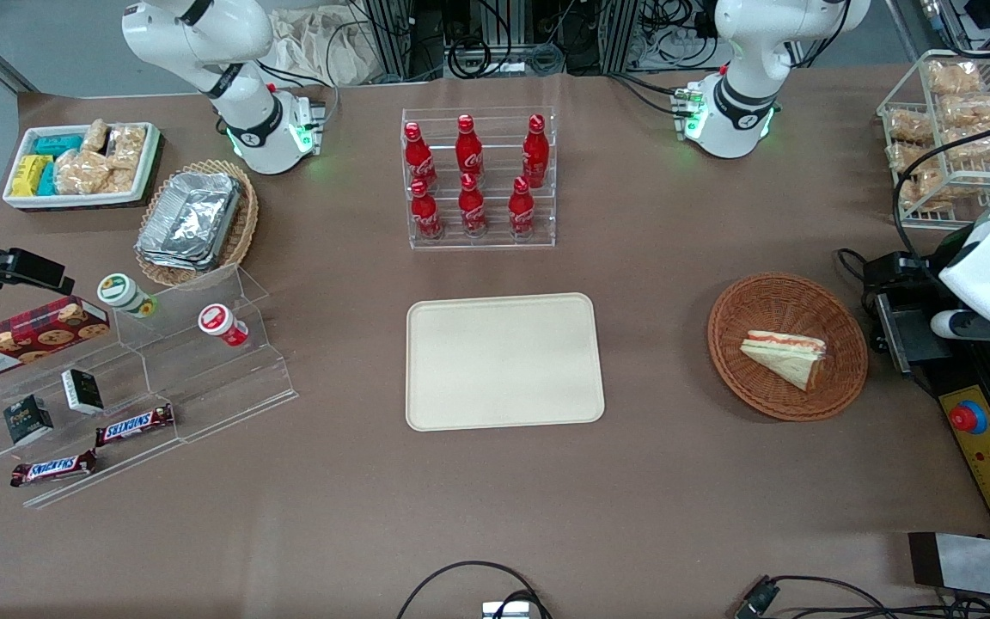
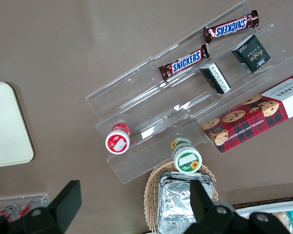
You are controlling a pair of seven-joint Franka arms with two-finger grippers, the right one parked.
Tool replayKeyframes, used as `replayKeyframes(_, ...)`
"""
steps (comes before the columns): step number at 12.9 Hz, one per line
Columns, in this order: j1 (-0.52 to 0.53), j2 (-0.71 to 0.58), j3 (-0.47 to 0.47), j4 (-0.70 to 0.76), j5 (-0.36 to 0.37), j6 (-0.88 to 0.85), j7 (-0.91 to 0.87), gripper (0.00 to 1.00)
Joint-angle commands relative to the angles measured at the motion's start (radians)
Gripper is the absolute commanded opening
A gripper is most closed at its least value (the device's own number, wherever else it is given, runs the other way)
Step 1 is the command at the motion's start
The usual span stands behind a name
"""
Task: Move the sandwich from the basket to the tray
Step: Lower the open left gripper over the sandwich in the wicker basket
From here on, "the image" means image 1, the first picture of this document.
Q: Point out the light oval wicker basket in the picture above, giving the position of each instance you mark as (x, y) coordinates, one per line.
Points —
(243, 228)

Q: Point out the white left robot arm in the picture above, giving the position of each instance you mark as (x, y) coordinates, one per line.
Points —
(744, 94)

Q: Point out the small black box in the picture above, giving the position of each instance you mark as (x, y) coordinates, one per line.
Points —
(82, 391)
(27, 419)

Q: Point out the red tartan cookie box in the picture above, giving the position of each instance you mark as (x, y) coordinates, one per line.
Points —
(22, 342)

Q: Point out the clear rice cracker bag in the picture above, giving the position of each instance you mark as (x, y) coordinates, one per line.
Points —
(94, 136)
(81, 172)
(127, 146)

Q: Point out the teal snack packet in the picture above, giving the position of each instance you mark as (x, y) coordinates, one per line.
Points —
(47, 179)
(57, 144)

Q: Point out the red cola bottle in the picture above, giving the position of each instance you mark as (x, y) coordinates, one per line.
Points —
(535, 153)
(472, 206)
(468, 148)
(522, 209)
(418, 155)
(425, 211)

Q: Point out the stacked aluminium foil containers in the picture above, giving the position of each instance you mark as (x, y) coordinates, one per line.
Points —
(190, 219)

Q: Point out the red lid yogurt cup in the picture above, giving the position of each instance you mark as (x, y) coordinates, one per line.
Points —
(220, 324)

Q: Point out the clear acrylic step display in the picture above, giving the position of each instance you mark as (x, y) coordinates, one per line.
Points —
(203, 387)

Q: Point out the beige cloth bag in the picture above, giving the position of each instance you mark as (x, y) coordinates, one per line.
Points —
(323, 47)

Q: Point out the triangular sandwich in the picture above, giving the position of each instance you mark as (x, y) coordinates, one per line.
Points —
(783, 354)

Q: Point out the bagged pastry snack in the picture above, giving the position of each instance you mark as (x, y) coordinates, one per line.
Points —
(972, 144)
(920, 191)
(909, 157)
(974, 110)
(955, 77)
(910, 125)

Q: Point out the clear acrylic bottle rack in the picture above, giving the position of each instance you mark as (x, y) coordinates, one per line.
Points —
(495, 206)

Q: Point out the yellow snack packet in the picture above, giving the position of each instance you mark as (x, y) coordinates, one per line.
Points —
(28, 175)

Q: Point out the black machine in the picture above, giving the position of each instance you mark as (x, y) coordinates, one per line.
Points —
(912, 331)

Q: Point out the brown wicker basket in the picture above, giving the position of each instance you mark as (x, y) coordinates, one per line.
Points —
(770, 301)

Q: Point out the white rectangular snack bin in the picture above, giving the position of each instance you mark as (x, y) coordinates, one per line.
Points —
(144, 168)

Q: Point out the beige plastic tray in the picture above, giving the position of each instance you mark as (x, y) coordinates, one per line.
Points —
(504, 361)

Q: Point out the small silver device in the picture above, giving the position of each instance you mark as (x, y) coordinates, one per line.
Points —
(505, 610)

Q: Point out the grey metal plate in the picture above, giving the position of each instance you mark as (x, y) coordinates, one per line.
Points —
(985, 563)

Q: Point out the red emergency stop button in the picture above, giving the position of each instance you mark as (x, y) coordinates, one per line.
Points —
(968, 418)

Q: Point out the snickers chocolate bar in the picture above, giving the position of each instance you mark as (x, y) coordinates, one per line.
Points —
(52, 468)
(134, 425)

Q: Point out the green lid yogurt cup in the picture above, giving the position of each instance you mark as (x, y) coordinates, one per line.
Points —
(124, 294)

